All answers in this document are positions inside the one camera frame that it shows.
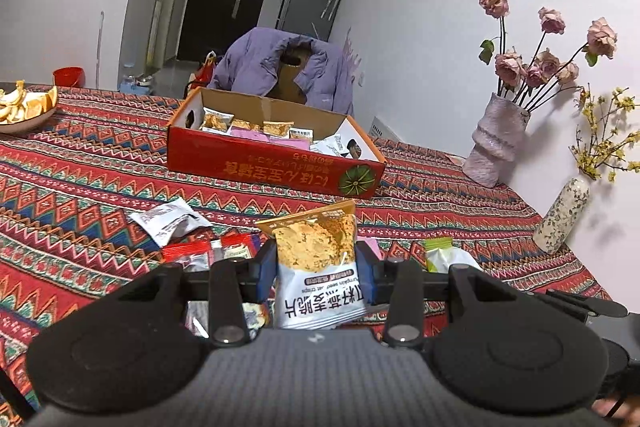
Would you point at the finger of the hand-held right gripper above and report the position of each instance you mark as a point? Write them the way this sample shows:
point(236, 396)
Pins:
point(600, 307)

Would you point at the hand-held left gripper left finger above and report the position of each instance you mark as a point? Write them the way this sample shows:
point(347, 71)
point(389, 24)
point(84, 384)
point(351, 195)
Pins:
point(267, 263)

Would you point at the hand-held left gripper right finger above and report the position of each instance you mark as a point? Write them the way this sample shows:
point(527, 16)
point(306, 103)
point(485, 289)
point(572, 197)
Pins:
point(362, 266)

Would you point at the white gold oat crisp packet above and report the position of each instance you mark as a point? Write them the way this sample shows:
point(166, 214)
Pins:
point(315, 252)

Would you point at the red cardboard box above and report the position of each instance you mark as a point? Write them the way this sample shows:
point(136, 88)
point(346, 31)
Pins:
point(260, 162)

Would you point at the person's right hand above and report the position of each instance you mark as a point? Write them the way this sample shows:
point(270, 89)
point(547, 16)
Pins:
point(615, 409)

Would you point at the pink snack packet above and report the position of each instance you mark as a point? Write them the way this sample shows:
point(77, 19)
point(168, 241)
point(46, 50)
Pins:
point(371, 247)
point(260, 136)

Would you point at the red white snack packet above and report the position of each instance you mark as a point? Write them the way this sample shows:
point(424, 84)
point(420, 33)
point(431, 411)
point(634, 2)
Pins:
point(235, 248)

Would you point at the green white snack packet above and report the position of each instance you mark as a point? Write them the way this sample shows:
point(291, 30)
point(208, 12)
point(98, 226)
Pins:
point(445, 254)

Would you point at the speckled white bottle vase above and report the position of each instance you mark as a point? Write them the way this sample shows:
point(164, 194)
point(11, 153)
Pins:
point(560, 217)

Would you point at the white dark snack packet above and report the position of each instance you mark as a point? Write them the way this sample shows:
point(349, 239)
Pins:
point(167, 219)

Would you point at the white black snack packet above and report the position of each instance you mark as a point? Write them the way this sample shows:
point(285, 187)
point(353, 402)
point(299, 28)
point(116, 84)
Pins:
point(330, 146)

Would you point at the golden snack packet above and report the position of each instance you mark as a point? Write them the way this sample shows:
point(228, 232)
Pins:
point(246, 125)
point(216, 121)
point(278, 129)

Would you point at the yellow flower branches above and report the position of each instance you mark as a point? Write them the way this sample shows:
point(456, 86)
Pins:
point(607, 132)

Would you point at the ribbed lilac vase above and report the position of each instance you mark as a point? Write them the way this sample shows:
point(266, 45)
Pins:
point(492, 142)

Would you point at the brown chair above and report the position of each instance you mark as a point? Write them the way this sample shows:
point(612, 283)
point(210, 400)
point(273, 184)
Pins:
point(290, 77)

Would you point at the red bag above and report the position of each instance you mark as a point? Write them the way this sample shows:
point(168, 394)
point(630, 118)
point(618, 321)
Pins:
point(202, 72)

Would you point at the purple padded jacket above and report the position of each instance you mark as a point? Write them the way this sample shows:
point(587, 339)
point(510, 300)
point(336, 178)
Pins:
point(245, 62)

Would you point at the blue pet bowls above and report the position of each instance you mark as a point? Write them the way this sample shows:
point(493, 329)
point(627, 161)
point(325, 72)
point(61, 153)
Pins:
point(137, 78)

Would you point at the bunch of dried pink roses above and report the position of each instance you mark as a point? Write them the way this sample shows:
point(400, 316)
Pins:
point(512, 67)

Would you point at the red bucket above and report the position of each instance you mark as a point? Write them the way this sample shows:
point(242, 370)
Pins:
point(68, 77)

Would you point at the plate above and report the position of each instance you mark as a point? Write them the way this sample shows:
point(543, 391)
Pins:
point(25, 123)

